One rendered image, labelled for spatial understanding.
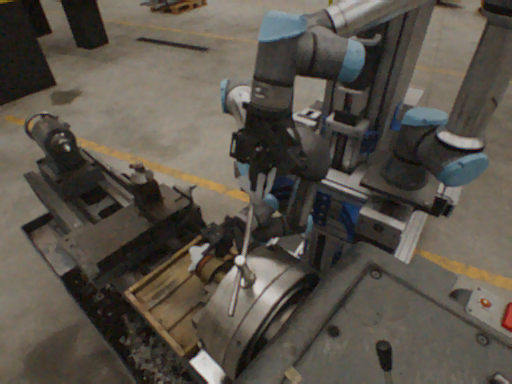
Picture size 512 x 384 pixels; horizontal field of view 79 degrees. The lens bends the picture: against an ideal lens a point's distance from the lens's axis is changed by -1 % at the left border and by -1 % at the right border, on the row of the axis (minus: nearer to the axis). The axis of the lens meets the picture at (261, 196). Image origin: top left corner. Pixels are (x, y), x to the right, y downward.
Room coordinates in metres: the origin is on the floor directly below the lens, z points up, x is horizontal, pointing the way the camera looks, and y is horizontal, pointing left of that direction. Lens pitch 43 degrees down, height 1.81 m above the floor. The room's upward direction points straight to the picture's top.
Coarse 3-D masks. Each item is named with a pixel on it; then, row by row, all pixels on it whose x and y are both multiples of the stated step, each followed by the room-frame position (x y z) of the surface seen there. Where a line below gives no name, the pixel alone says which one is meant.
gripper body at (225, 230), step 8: (216, 224) 0.64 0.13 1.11; (224, 224) 0.65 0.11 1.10; (232, 224) 0.66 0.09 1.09; (240, 224) 0.64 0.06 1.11; (208, 232) 0.61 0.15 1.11; (216, 232) 0.61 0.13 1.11; (224, 232) 0.61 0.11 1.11; (232, 232) 0.63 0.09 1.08; (208, 240) 0.59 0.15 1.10; (224, 240) 0.58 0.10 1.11; (232, 240) 0.60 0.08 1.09; (224, 248) 0.57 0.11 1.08; (224, 256) 0.57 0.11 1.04
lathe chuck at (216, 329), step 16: (256, 256) 0.43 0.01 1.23; (272, 256) 0.44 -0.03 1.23; (288, 256) 0.45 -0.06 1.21; (256, 272) 0.39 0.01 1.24; (272, 272) 0.39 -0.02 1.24; (224, 288) 0.36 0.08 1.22; (240, 288) 0.35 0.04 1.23; (256, 288) 0.35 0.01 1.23; (208, 304) 0.34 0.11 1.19; (224, 304) 0.33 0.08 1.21; (240, 304) 0.32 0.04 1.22; (208, 320) 0.31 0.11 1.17; (224, 320) 0.30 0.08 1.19; (240, 320) 0.29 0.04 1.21; (208, 336) 0.29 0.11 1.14; (224, 336) 0.28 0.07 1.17; (208, 352) 0.28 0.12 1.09; (224, 352) 0.26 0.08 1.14
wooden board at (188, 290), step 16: (176, 256) 0.68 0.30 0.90; (160, 272) 0.62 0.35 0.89; (176, 272) 0.62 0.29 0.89; (192, 272) 0.62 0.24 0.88; (144, 288) 0.56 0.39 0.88; (160, 288) 0.56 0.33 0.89; (176, 288) 0.56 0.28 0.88; (192, 288) 0.56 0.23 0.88; (144, 304) 0.50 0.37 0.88; (160, 304) 0.50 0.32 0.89; (176, 304) 0.50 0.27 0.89; (192, 304) 0.50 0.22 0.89; (160, 320) 0.45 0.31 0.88; (176, 320) 0.45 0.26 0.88; (176, 336) 0.40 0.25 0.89; (192, 336) 0.40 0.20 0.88; (192, 352) 0.36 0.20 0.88
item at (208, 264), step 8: (208, 256) 0.52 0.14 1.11; (216, 256) 0.53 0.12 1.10; (200, 264) 0.50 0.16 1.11; (208, 264) 0.49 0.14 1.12; (216, 264) 0.49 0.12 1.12; (200, 272) 0.48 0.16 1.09; (208, 272) 0.47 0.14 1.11; (216, 272) 0.47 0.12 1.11; (224, 272) 0.47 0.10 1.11; (200, 280) 0.47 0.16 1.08; (208, 280) 0.45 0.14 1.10; (216, 280) 0.45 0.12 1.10
